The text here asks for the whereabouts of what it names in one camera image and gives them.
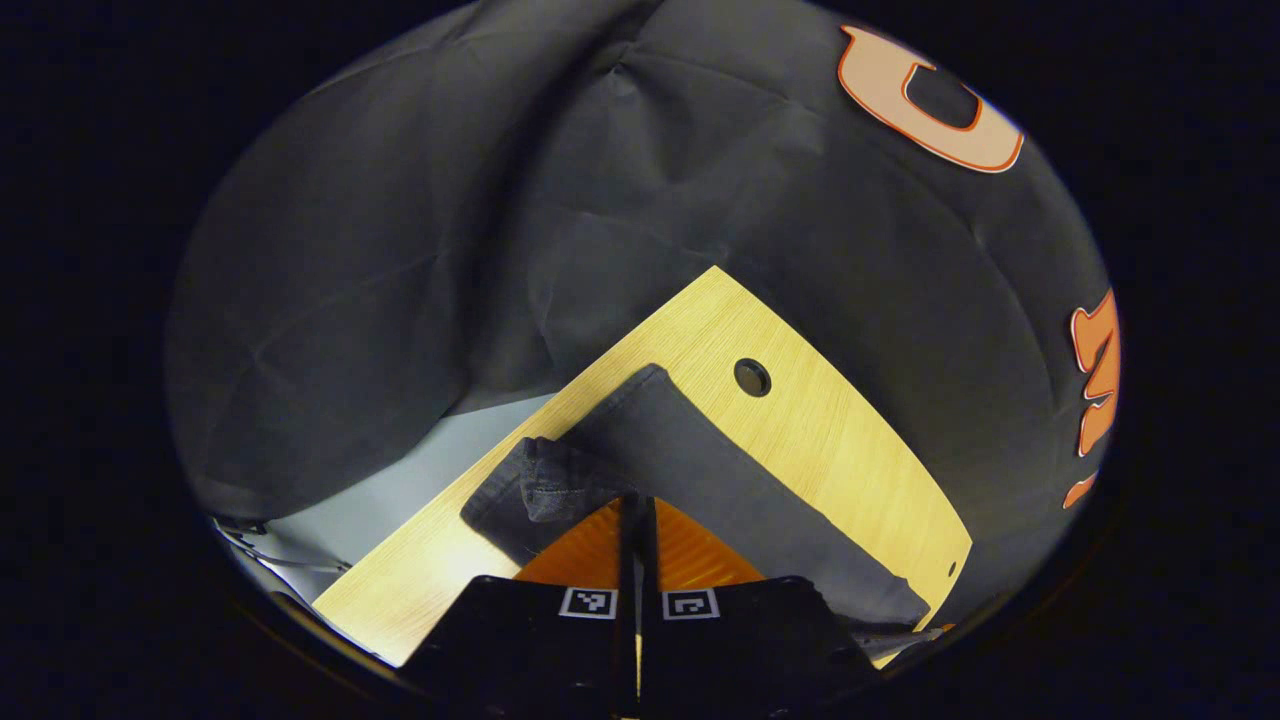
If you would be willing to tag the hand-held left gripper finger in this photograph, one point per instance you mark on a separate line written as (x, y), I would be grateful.
(628, 650)
(652, 650)

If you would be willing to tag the dark jeans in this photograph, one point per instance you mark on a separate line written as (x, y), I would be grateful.
(700, 470)

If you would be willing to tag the thin metal frame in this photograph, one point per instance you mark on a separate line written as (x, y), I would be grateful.
(240, 526)

